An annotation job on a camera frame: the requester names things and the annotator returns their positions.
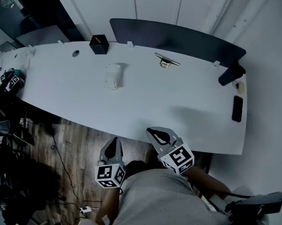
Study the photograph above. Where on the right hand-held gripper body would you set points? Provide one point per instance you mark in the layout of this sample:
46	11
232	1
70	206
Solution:
178	157

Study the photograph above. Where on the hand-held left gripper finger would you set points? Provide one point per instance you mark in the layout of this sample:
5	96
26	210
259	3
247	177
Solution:
108	152
116	152

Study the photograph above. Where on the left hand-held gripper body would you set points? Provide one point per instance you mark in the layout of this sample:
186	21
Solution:
106	173

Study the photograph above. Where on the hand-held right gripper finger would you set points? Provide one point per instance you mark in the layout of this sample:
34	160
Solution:
162	133
156	141

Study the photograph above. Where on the white plastic cup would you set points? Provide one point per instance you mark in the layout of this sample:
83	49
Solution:
112	76

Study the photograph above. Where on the person's left forearm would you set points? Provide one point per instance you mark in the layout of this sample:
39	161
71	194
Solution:
108	205

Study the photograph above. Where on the person's right forearm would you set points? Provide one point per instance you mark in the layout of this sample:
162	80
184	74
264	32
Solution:
209	182

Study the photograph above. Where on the white power strip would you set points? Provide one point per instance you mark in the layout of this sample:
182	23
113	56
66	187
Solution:
85	209

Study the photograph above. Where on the person's grey shirt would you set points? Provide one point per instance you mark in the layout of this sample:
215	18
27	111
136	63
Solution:
159	200

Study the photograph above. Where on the black smartphone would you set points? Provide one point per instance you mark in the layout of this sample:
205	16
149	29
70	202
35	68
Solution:
237	108

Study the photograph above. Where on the white divider clip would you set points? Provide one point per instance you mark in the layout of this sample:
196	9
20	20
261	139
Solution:
60	42
130	43
216	63

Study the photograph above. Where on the black bottle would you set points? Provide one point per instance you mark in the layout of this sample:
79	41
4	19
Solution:
228	75

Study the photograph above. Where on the dark grey desk divider panel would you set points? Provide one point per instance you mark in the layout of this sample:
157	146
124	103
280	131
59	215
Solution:
178	40

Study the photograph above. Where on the black office chair base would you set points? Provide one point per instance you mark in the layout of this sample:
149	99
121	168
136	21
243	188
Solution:
7	130

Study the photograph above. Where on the black square pen holder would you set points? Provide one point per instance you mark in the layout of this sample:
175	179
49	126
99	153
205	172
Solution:
99	46

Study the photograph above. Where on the red and white pen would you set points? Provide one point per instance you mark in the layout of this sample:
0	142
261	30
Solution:
96	39

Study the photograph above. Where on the idle hand-held gripper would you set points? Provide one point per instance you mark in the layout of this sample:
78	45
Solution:
12	80

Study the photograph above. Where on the light grey desk panel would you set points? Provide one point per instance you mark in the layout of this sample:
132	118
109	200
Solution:
42	35

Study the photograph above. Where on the dark glass partition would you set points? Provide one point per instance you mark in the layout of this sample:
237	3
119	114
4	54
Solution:
26	13

